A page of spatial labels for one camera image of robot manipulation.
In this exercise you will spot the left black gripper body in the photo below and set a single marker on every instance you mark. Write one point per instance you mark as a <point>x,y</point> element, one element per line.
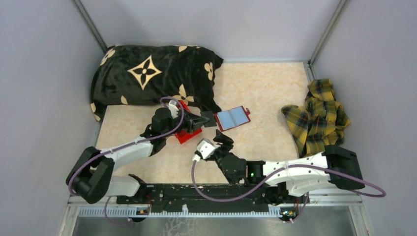
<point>174,122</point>

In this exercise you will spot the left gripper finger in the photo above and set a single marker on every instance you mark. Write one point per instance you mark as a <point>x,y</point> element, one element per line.
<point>193,118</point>
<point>191,128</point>

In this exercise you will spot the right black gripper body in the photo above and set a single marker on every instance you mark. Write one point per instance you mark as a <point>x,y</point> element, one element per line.
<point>218,158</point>

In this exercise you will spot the red plastic bin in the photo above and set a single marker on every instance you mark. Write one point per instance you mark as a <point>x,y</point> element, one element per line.
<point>179,133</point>

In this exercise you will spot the black credit card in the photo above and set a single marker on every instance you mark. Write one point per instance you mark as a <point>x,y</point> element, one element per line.
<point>211,121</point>

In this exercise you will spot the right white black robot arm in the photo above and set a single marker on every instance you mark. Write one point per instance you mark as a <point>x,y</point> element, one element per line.
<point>333,167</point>

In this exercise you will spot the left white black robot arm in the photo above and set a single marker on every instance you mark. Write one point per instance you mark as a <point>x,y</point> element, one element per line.
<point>92,176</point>

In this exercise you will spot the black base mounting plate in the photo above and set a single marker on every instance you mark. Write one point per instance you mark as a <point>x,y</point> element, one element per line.
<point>211,198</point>

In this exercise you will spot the black floral pillow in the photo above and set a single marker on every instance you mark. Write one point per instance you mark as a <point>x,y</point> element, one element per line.
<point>140,75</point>

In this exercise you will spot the yellow plaid cloth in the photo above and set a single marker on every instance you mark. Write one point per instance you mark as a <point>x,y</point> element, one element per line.
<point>320,122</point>

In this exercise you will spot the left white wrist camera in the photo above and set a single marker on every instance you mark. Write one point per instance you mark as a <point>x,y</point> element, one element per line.
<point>172,107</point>

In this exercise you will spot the aluminium frame rail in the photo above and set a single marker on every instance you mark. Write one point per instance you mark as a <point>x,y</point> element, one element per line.
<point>78,207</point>

